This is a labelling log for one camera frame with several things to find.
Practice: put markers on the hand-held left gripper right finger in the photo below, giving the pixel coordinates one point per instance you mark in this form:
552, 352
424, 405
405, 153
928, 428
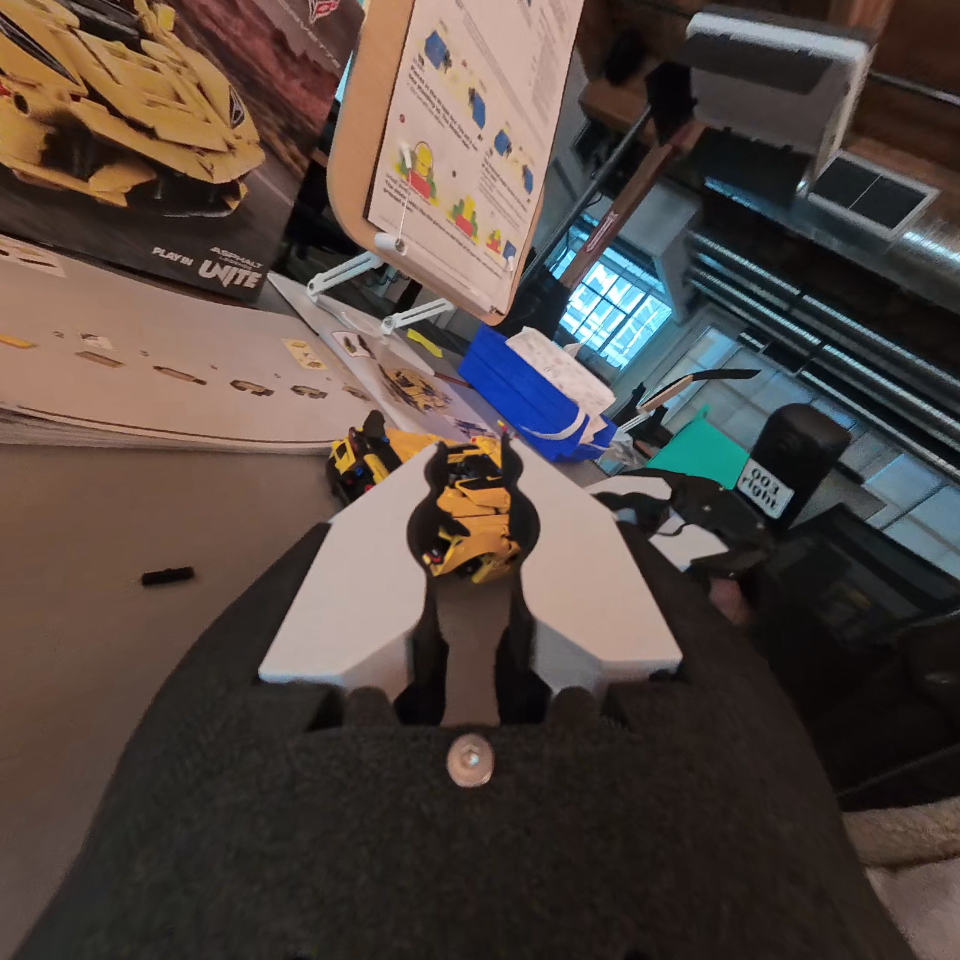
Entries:
600, 600

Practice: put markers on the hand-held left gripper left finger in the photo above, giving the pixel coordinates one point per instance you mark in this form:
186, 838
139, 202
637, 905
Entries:
345, 600

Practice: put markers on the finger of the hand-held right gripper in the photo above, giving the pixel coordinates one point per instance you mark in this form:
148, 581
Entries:
686, 547
637, 486

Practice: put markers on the black panel desk lamp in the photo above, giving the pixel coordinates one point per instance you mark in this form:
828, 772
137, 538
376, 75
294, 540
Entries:
690, 382

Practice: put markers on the grey desk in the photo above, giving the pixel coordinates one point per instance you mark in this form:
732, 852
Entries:
112, 675

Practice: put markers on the person's right hand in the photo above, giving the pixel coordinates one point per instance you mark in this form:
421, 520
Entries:
731, 600

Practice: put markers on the teal board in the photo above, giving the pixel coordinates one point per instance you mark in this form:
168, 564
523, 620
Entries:
705, 450

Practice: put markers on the white patterned paper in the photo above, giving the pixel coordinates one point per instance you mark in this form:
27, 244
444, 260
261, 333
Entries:
555, 367

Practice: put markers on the yellow toy brick car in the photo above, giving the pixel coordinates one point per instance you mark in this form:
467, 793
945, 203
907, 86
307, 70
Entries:
465, 510

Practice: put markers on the blue plastic bin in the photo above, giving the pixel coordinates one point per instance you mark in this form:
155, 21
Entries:
510, 382

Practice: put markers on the long black pin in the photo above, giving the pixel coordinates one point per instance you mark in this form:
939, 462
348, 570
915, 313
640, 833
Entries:
169, 576

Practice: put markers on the window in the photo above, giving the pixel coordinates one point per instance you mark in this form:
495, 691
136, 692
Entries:
615, 307

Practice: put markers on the white vent grille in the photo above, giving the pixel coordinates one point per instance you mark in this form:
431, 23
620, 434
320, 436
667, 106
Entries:
870, 195

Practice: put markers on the yellow paper strip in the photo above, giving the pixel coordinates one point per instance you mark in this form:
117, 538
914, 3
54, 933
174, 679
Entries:
424, 341

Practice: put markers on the instruction booklet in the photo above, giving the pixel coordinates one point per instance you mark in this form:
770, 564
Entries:
150, 360

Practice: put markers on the grey ceiling unit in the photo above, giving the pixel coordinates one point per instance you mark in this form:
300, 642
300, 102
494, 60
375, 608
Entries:
780, 75

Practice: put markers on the dark toy car box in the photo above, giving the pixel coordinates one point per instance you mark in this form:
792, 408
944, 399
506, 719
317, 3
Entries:
150, 112

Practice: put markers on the silver ventilation duct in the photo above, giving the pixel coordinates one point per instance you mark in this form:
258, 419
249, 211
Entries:
930, 255

